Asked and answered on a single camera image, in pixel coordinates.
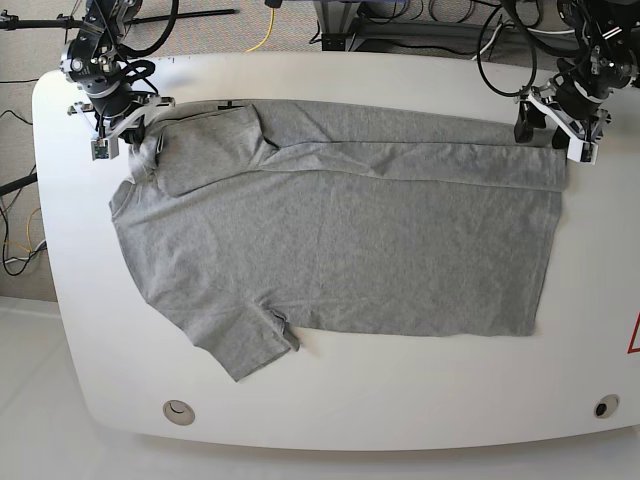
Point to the red triangle sticker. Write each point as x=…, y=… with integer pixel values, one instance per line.
x=634, y=341

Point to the right table grommet hole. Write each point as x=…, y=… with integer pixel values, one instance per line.
x=607, y=406

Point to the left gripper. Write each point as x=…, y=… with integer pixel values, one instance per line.
x=572, y=111

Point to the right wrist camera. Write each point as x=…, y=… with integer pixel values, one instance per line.
x=104, y=149

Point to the left table grommet hole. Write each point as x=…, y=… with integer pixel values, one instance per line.
x=178, y=412

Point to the black tripod stand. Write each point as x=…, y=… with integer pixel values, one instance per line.
x=30, y=22

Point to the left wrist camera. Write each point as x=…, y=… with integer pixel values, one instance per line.
x=581, y=151

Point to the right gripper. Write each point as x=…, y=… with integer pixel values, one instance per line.
x=124, y=114

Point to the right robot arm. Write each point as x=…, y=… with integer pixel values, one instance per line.
x=114, y=76

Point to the table grommet hole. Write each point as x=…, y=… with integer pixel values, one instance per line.
x=178, y=412
x=607, y=406

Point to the grey aluminium frame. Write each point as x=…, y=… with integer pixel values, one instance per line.
x=342, y=29

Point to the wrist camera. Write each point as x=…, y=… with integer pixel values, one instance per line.
x=104, y=149
x=581, y=151

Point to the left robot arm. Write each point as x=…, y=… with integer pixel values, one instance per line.
x=606, y=59

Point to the grey T-shirt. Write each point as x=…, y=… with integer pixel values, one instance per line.
x=240, y=225

